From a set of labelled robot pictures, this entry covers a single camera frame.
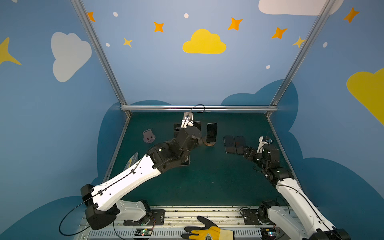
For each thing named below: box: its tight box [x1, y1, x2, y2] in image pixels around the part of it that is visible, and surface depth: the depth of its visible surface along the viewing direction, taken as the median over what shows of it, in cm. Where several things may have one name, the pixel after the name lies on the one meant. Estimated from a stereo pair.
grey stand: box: [142, 129, 156, 144], surface depth 103 cm
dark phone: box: [206, 122, 218, 143], surface depth 98 cm
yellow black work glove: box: [181, 216, 234, 240], surface depth 70 cm
